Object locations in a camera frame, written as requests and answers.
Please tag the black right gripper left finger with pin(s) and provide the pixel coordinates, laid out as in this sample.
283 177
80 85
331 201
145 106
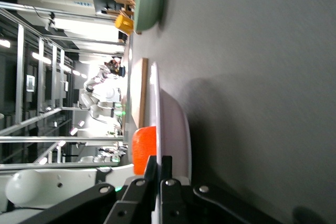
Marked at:
126 203

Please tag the wooden cutting board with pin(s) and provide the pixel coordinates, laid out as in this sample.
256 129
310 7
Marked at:
144 90

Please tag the white round plate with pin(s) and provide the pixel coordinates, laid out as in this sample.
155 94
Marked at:
170 134

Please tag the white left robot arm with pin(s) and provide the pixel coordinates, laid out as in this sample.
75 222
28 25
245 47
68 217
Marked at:
39 184

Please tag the aluminium frame structure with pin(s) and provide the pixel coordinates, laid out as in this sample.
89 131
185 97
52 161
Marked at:
19 77

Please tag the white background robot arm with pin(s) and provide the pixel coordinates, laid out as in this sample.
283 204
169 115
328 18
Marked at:
105 95

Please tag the light green bowl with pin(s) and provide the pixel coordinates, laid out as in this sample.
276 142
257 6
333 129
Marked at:
148 3

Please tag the yellow mug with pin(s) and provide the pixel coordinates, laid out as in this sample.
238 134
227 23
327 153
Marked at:
123 24

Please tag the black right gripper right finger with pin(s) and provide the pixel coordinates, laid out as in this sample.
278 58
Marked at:
189 205

